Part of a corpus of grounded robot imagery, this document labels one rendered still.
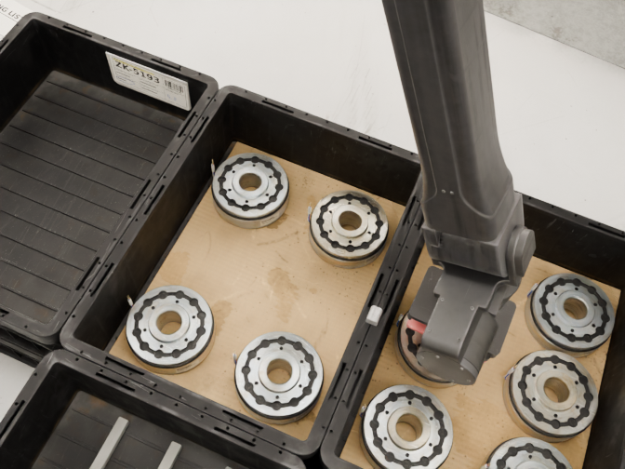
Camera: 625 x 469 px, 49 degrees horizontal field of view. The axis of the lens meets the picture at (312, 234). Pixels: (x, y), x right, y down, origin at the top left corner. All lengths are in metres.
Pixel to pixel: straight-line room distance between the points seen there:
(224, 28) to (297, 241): 0.55
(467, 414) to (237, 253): 0.35
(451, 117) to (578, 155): 0.80
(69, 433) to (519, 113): 0.89
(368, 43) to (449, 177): 0.82
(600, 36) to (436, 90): 2.13
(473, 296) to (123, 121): 0.61
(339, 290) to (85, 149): 0.41
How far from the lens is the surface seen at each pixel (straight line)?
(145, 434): 0.83
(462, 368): 0.61
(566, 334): 0.89
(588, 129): 1.30
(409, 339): 0.83
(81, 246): 0.93
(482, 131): 0.50
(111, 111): 1.05
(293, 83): 1.23
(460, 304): 0.61
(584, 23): 2.59
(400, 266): 0.79
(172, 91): 0.98
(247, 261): 0.89
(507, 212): 0.57
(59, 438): 0.85
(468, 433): 0.84
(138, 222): 0.81
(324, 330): 0.85
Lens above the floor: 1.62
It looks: 61 degrees down
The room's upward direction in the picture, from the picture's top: 7 degrees clockwise
